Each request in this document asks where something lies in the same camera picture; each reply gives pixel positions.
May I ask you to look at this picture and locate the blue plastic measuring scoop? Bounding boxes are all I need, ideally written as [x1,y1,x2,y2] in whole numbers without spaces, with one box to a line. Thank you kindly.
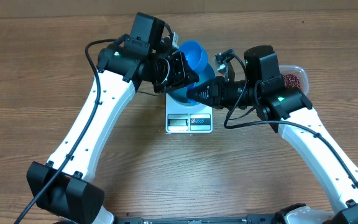
[178,40,208,105]

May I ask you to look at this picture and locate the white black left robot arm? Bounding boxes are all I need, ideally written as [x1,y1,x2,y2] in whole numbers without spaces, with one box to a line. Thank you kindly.
[27,12,199,223]

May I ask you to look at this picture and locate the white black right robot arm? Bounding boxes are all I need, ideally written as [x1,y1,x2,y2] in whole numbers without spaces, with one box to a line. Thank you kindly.
[186,45,358,223]

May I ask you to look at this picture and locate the blue metal bowl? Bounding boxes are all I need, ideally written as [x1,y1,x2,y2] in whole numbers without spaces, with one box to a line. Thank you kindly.
[167,63,216,106]

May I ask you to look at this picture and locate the white digital kitchen scale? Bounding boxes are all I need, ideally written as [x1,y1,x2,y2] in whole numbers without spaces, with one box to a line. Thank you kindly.
[165,95,213,134]

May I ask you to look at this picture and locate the red beans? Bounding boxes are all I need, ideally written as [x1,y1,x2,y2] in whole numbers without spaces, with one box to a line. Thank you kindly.
[283,74,301,89]

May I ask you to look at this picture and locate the clear plastic food container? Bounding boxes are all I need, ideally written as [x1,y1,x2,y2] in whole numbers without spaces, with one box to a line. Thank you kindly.
[279,65,310,95]

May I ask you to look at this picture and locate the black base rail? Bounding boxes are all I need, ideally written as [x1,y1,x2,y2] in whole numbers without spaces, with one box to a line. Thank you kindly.
[113,214,276,224]

